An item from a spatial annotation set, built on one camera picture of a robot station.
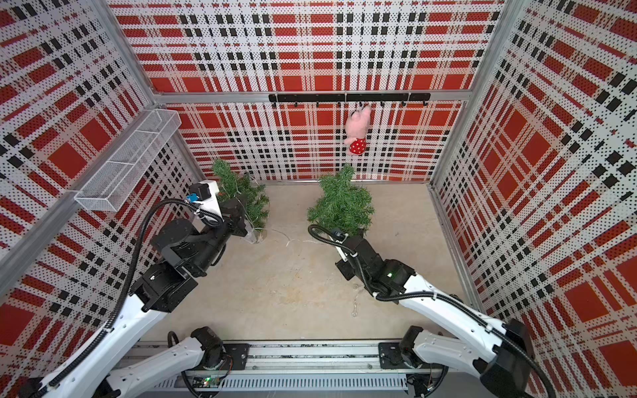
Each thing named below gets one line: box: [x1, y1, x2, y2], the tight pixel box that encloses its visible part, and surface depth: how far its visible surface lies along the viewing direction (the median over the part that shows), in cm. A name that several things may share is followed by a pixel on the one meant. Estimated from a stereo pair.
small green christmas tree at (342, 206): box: [306, 162, 375, 239], surface depth 82 cm
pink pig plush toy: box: [343, 105, 372, 156], surface depth 95 cm
